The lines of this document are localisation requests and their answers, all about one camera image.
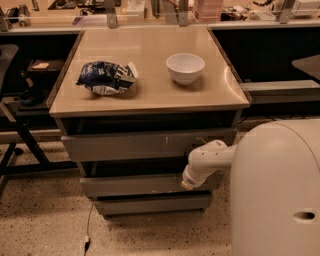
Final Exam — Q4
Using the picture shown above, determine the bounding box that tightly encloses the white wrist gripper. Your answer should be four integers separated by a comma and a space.
181, 164, 214, 191

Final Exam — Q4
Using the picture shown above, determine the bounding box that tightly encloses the grey drawer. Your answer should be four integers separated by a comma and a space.
61, 128, 237, 162
95, 191, 212, 216
79, 171, 224, 198

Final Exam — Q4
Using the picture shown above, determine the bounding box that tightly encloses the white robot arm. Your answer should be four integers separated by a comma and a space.
181, 119, 320, 256

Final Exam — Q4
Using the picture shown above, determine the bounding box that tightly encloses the grey bottom drawer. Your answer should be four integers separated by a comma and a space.
95, 191, 212, 216

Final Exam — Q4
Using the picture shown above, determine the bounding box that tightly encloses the grey top drawer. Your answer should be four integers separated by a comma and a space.
61, 128, 237, 162

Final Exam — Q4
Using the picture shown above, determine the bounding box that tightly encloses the grey drawer cabinet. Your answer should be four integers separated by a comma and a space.
50, 26, 249, 204

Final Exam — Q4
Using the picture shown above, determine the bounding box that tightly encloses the white ceramic bowl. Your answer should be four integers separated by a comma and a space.
166, 53, 205, 85

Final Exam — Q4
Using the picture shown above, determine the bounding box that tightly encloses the blue white chip bag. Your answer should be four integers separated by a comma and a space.
76, 61, 138, 96

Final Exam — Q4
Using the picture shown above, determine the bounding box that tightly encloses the pink storage box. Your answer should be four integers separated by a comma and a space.
193, 0, 223, 23

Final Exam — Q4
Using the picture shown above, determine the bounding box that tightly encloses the dark box on shelf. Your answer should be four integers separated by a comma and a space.
27, 59, 64, 81

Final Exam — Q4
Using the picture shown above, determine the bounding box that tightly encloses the black floor cable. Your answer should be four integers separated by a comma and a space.
82, 199, 96, 256

